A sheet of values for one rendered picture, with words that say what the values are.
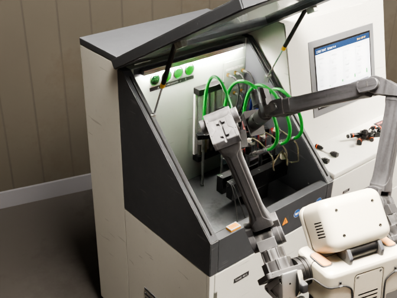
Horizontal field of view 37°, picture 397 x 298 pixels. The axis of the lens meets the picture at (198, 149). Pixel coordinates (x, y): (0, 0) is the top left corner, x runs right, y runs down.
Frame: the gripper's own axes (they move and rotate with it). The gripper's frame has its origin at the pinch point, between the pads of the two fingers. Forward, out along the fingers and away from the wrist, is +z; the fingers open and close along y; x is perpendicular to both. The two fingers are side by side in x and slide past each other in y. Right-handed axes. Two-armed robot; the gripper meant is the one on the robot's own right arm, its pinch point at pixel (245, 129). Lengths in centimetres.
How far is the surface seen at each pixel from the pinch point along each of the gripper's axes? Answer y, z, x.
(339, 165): -21, 14, -45
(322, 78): 19, 13, -52
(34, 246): -4, 169, 76
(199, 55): 36.5, 5.9, 7.0
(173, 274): -46, 35, 35
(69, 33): 112, 126, 31
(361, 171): -26, 19, -59
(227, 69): 33.5, 19.2, -10.0
